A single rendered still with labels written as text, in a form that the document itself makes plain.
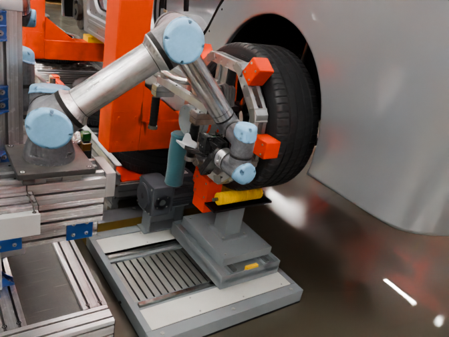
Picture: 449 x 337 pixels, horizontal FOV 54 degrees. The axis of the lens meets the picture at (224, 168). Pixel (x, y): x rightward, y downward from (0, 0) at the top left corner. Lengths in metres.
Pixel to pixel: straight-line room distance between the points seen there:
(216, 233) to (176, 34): 1.29
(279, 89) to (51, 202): 0.93
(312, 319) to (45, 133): 1.55
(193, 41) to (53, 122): 0.42
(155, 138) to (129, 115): 0.21
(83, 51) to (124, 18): 2.06
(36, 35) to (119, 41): 1.96
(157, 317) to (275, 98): 1.03
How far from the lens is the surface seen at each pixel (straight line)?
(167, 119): 2.34
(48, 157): 1.40
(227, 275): 2.09
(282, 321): 2.20
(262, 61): 1.73
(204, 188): 2.02
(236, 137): 1.39
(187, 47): 1.20
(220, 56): 1.89
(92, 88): 1.22
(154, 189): 2.22
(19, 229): 1.35
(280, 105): 1.73
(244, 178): 1.41
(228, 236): 2.24
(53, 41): 4.05
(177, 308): 2.01
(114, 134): 2.22
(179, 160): 2.01
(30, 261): 2.03
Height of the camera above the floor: 1.43
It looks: 24 degrees down
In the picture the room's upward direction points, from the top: 11 degrees clockwise
